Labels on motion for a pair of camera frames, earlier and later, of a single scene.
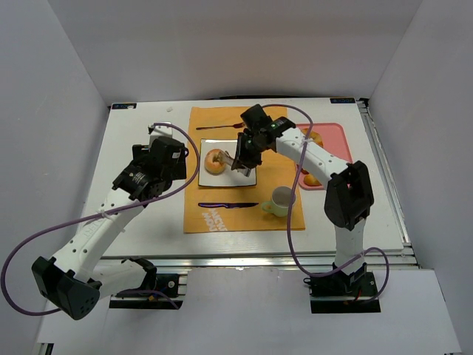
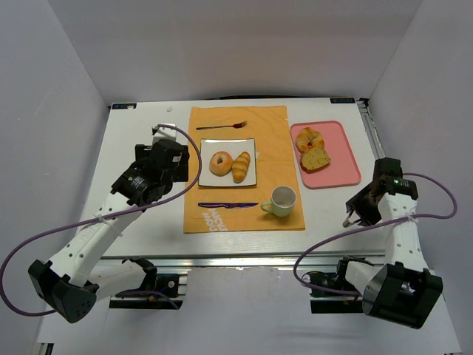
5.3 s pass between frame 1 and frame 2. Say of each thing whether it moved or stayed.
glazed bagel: moved
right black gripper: moved
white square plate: stayed
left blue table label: stayed
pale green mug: stayed
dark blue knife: stayed
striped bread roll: moved
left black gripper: stayed
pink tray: stayed
